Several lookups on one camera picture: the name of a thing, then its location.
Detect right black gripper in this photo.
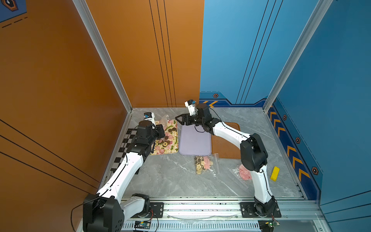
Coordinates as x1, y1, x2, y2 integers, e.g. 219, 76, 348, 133
175, 113, 205, 126

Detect ziploc bag mixed cookies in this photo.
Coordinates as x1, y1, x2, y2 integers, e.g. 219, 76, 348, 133
194, 153, 220, 175

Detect ziploc bag ring cookies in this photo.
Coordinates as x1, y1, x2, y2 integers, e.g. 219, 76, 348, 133
156, 115, 169, 129

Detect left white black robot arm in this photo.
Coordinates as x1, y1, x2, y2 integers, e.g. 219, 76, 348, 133
82, 119, 165, 232

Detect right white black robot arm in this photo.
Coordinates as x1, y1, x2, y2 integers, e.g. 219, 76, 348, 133
175, 100, 282, 218

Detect ziploc bag pink cookies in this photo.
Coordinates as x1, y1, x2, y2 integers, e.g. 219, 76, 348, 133
229, 164, 252, 189

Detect floral pattern tray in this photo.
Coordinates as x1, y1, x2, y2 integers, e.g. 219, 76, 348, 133
149, 119, 179, 156

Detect lavender plastic tray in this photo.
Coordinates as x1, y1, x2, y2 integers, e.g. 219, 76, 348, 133
179, 125, 212, 156

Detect black white checkerboard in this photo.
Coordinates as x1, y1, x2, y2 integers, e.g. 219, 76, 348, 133
111, 128, 137, 173

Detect brown plastic tray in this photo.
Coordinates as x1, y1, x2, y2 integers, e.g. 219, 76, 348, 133
211, 135, 241, 160

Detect left green circuit board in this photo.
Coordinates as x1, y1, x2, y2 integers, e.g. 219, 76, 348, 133
133, 220, 151, 232

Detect green circuit board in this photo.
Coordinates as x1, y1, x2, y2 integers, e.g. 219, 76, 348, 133
133, 220, 151, 232
258, 220, 280, 232

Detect small yellow block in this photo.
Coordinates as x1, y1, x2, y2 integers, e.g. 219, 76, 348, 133
270, 166, 280, 182

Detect right green circuit board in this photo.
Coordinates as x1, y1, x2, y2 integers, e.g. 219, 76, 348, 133
258, 220, 280, 232

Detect poured ring cookies pile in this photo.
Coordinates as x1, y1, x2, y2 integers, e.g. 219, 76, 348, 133
153, 125, 178, 154

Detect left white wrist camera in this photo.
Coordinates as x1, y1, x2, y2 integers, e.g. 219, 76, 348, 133
144, 112, 156, 125

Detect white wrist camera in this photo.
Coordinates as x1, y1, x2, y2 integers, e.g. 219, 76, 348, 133
185, 100, 197, 116
144, 112, 156, 125

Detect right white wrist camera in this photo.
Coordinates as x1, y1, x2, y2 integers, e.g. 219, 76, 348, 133
185, 100, 197, 116

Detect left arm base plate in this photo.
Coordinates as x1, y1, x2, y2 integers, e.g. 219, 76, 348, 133
131, 202, 164, 218

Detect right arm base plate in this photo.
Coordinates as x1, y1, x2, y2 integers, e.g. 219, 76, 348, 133
239, 202, 282, 218

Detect aluminium front rail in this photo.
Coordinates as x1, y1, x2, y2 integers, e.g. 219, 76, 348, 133
123, 199, 325, 226

